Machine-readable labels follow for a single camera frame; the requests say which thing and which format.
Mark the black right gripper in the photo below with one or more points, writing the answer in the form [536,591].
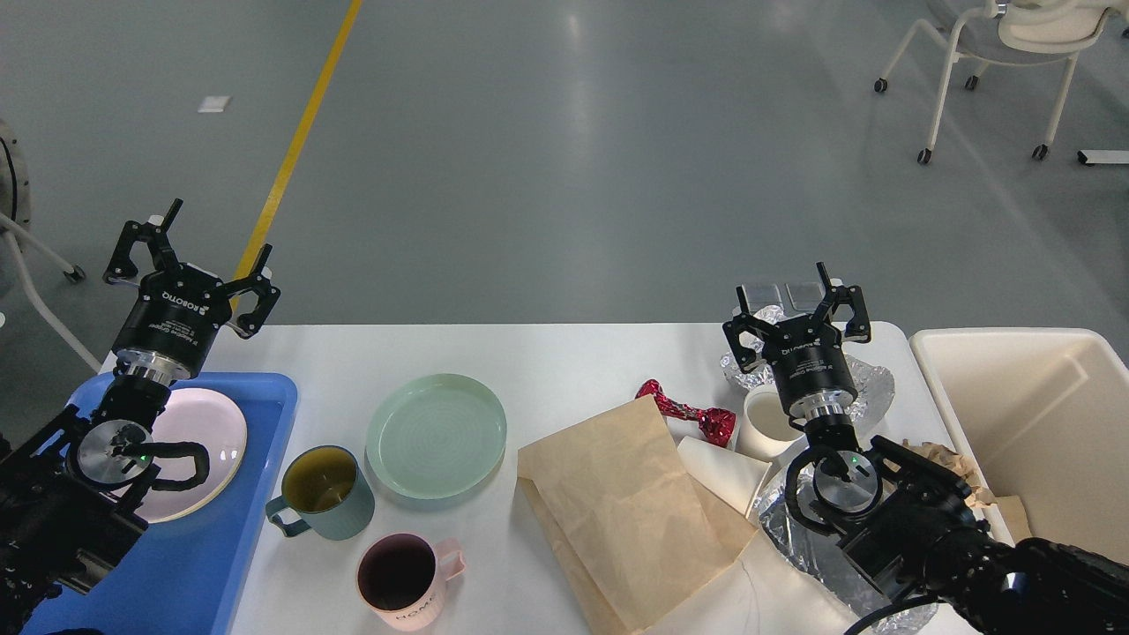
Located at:
[807,357]

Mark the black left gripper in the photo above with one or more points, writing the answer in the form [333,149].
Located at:
[168,322]

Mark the teal mug yellow inside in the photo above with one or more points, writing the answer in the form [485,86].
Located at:
[324,490]

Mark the green plate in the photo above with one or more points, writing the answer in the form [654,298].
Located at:
[436,437]

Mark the pink mug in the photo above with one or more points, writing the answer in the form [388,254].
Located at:
[405,579]

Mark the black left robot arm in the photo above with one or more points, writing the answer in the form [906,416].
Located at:
[70,494]

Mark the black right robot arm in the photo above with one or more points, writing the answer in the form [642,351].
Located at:
[900,520]

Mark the grey floor plate right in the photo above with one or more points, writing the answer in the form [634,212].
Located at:
[804,297]

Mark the grey floor plate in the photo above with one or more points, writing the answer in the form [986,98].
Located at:
[753,297]
[804,297]

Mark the grey floor plate left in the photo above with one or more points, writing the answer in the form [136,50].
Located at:
[753,297]

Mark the crumpled aluminium foil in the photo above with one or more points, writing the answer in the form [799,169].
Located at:
[874,384]

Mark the white paper cup upright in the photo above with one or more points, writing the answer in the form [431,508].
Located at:
[764,431]

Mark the red foil candy wrapper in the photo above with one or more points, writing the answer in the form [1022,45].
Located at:
[716,424]

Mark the pink plate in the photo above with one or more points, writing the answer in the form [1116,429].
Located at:
[212,419]

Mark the white paper cup lying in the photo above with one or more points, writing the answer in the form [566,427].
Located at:
[731,476]

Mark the white floor tag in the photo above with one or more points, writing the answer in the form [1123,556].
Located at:
[214,104]

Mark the crumpled brown paper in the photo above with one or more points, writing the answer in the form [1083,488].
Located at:
[981,496]

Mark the white chair left edge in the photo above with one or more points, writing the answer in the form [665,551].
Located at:
[16,216]

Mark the aluminium foil tray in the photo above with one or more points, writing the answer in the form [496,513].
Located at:
[819,558]

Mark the brown paper bag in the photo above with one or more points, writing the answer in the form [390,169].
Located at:
[633,532]

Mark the cream plastic bin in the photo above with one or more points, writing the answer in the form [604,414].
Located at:
[1044,414]

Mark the blue plastic tray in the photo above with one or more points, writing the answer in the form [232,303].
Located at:
[186,576]

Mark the white bar on floor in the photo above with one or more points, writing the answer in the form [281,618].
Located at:
[1095,157]

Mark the white rolling chair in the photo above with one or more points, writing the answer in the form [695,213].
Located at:
[1006,34]

